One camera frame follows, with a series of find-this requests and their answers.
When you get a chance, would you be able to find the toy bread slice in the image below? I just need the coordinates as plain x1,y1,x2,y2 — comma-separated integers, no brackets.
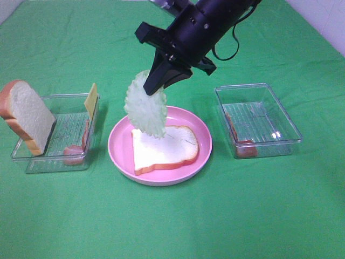
131,126,199,175
1,79,55,156

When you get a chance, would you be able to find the left clear plastic tray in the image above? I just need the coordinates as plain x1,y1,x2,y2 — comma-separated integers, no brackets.
10,93,100,174

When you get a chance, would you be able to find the yellow toy cheese slice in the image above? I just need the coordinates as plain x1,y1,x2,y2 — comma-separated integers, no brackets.
84,83,98,120

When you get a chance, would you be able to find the green tablecloth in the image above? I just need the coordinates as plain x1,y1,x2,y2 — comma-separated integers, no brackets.
1,1,344,258

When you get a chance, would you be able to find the right black cable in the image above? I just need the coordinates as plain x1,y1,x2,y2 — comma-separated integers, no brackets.
212,5,257,61

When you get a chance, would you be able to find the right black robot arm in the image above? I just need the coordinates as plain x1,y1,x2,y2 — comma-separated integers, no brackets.
135,1,259,96

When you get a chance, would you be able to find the right clear plastic tray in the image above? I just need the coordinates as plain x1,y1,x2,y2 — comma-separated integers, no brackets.
215,83,302,159

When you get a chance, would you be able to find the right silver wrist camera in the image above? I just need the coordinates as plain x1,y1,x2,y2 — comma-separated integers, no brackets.
149,0,191,17

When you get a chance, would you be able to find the clear plastic tray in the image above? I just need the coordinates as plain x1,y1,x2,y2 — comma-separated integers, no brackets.
215,83,302,159
10,93,100,174

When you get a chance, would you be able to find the pink round plate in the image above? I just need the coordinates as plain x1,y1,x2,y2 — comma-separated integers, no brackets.
108,106,212,186

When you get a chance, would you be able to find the toy bacon strip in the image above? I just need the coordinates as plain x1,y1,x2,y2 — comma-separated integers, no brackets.
63,119,89,166
226,112,258,158

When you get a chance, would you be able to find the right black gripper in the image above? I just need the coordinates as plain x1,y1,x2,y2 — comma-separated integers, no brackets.
135,4,217,95

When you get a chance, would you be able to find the green toy lettuce leaf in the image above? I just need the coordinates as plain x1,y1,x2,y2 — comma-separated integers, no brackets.
124,70,168,138

